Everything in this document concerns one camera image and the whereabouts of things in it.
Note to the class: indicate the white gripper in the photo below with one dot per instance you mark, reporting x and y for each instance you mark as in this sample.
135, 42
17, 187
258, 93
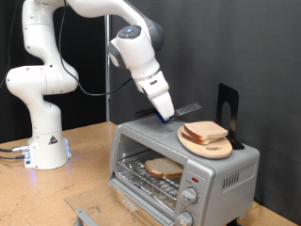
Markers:
163, 103

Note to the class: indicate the metal spatula with blue block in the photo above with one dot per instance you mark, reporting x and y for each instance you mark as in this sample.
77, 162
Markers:
188, 109

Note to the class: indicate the white bread slice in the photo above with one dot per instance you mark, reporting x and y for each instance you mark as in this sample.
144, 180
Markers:
163, 168
196, 141
205, 129

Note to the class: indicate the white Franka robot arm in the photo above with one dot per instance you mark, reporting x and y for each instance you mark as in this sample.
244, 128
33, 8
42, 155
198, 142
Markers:
40, 81

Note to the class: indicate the silver toaster oven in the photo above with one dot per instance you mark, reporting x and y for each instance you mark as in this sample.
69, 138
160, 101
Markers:
219, 175

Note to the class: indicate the silver oven knob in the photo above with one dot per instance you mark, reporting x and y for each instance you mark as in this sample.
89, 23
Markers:
185, 219
189, 196

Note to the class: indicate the silver metal pole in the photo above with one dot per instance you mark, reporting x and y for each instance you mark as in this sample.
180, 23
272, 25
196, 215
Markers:
107, 78

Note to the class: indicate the black metal bookend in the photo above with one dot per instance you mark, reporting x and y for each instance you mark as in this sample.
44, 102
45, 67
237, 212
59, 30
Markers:
226, 97

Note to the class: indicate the round wooden cutting board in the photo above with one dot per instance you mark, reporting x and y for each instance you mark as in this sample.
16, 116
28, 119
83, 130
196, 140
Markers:
216, 151

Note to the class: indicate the dark grey backdrop curtain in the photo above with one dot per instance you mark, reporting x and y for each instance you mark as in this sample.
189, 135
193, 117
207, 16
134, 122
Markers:
235, 47

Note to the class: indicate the black backdrop curtain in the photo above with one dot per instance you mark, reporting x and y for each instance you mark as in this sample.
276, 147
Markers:
87, 47

